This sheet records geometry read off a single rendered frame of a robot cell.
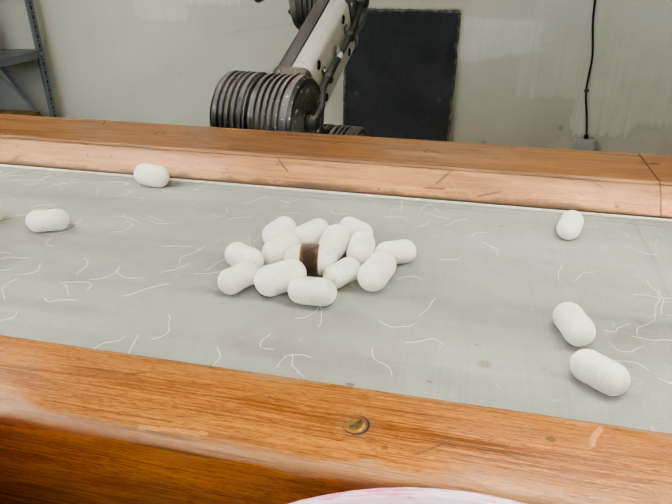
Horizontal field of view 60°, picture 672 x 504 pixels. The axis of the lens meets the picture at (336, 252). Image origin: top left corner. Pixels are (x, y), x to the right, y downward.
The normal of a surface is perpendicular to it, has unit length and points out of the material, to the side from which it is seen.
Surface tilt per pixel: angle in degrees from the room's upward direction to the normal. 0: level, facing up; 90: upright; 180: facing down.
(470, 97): 90
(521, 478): 1
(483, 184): 45
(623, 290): 0
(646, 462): 0
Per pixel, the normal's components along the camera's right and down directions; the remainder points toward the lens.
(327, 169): -0.15, -0.32
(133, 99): -0.19, 0.46
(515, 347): 0.00, -0.89
